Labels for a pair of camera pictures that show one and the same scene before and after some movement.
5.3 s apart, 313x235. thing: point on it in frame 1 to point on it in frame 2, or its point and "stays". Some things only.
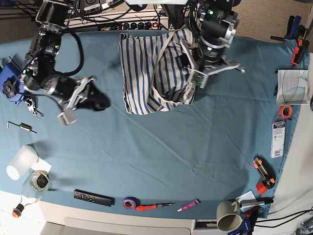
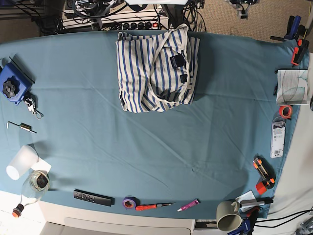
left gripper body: x=211 y=60 to x=244 y=5
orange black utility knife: x=266 y=173 stays
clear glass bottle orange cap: x=36 y=185 stays
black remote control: x=93 y=198 stays
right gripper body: x=80 y=93 to x=98 y=8
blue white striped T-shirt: x=155 y=71 stays
